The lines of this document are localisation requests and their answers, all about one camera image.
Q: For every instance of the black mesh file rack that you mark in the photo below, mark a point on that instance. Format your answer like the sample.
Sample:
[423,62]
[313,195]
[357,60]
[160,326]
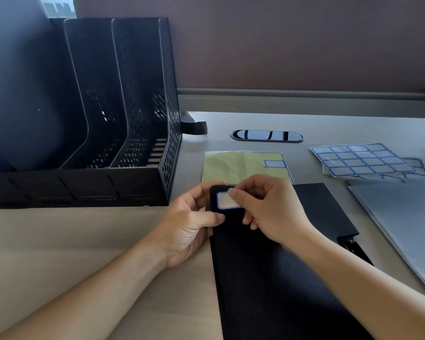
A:
[141,102]

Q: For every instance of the person's right hand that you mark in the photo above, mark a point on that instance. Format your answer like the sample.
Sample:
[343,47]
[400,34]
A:
[279,215]

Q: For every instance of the yellow-green label backing sheet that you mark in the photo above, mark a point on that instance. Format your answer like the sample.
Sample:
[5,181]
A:
[230,166]

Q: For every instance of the blue-bordered white label sticker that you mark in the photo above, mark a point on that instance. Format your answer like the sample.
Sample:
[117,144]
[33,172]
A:
[224,202]

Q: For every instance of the brown desk partition panel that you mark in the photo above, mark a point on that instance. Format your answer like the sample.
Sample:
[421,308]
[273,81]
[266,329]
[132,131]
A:
[286,42]

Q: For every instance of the dark blue folder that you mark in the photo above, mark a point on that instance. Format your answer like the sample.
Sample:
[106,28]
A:
[28,84]

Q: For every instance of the person's left thumb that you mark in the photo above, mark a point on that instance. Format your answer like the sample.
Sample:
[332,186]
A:
[209,219]

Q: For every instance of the person's right forearm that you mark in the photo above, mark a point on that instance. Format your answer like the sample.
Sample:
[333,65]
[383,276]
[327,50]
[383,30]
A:
[368,297]

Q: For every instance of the person's left hand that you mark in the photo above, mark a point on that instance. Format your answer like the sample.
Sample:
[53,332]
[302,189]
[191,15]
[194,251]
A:
[180,230]

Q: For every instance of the blue-bordered label sheet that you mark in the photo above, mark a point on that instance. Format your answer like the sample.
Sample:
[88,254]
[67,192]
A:
[361,159]
[419,168]

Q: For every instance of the person's left forearm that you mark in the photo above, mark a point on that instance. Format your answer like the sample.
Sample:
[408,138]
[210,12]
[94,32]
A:
[92,297]

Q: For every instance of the black metal folder clip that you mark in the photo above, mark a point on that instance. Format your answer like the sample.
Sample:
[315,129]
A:
[354,247]

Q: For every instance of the black folder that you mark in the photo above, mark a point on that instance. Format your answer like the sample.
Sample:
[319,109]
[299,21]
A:
[269,279]

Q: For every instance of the person's right thumb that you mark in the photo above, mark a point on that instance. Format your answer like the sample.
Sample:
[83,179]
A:
[242,198]

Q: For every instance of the light grey folder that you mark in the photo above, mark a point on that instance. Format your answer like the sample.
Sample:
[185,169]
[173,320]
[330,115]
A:
[403,223]

